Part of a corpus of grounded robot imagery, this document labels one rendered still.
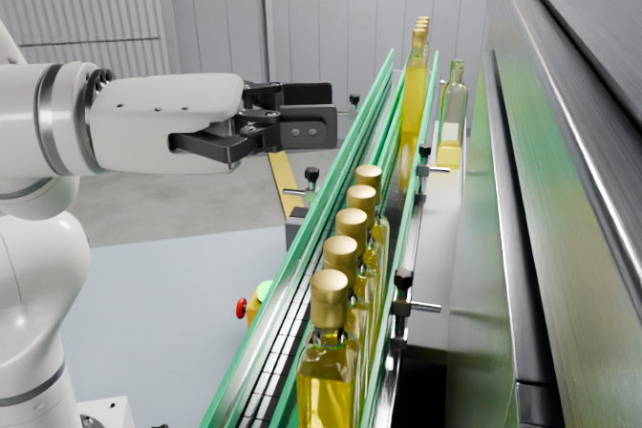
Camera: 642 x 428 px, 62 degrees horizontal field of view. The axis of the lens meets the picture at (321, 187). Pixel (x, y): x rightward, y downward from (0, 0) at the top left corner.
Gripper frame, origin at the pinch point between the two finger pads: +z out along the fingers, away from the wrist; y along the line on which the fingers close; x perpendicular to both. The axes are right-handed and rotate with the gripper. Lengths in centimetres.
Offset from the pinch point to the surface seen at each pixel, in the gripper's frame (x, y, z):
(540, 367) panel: 0.0, 25.8, 7.2
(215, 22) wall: -53, -319, -53
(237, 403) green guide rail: -41.1, -8.4, -9.8
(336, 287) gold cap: -15.8, 1.1, 2.0
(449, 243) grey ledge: -44, -46, 27
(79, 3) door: -37, -302, -129
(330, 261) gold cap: -16.9, -4.3, 1.7
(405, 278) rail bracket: -31.2, -19.4, 12.9
